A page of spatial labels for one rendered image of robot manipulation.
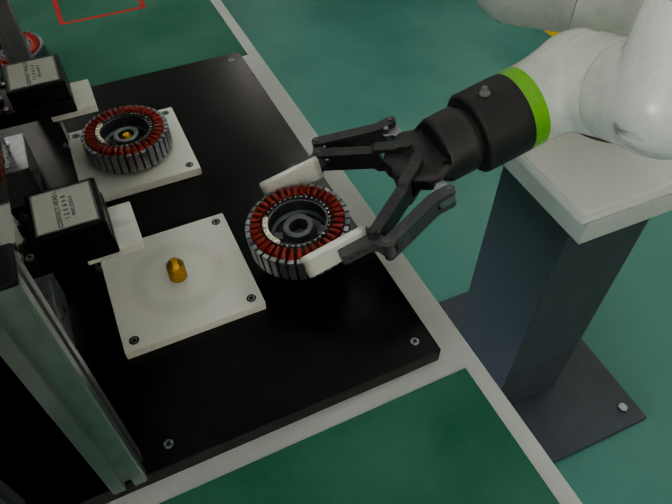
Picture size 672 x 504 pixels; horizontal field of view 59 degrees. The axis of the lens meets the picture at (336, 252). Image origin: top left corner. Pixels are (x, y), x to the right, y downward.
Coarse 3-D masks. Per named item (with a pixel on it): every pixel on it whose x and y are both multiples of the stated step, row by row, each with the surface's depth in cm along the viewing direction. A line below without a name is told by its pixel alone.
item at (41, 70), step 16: (16, 64) 68; (32, 64) 68; (48, 64) 68; (16, 80) 66; (32, 80) 66; (48, 80) 66; (64, 80) 66; (16, 96) 65; (32, 96) 66; (48, 96) 67; (64, 96) 68; (80, 96) 71; (16, 112) 66; (32, 112) 67; (48, 112) 68; (64, 112) 68; (80, 112) 70; (0, 128) 67
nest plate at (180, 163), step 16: (176, 128) 83; (80, 144) 81; (176, 144) 81; (80, 160) 78; (176, 160) 78; (192, 160) 78; (80, 176) 76; (96, 176) 76; (112, 176) 76; (128, 176) 76; (144, 176) 76; (160, 176) 76; (176, 176) 77; (192, 176) 78; (112, 192) 74; (128, 192) 75
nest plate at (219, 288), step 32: (192, 224) 71; (224, 224) 71; (128, 256) 67; (160, 256) 67; (192, 256) 67; (224, 256) 67; (128, 288) 64; (160, 288) 64; (192, 288) 64; (224, 288) 64; (256, 288) 64; (128, 320) 62; (160, 320) 62; (192, 320) 62; (224, 320) 62; (128, 352) 59
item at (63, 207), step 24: (48, 192) 54; (72, 192) 54; (96, 192) 54; (24, 216) 55; (48, 216) 52; (72, 216) 52; (96, 216) 52; (120, 216) 58; (48, 240) 51; (72, 240) 52; (96, 240) 53; (120, 240) 56; (24, 264) 51; (48, 264) 52; (72, 264) 53
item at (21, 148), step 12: (12, 144) 74; (24, 144) 74; (12, 156) 72; (24, 156) 72; (12, 168) 71; (24, 168) 71; (36, 168) 77; (12, 180) 71; (24, 180) 72; (36, 180) 73; (12, 192) 72; (24, 192) 73; (36, 192) 74; (12, 204) 74; (24, 204) 74
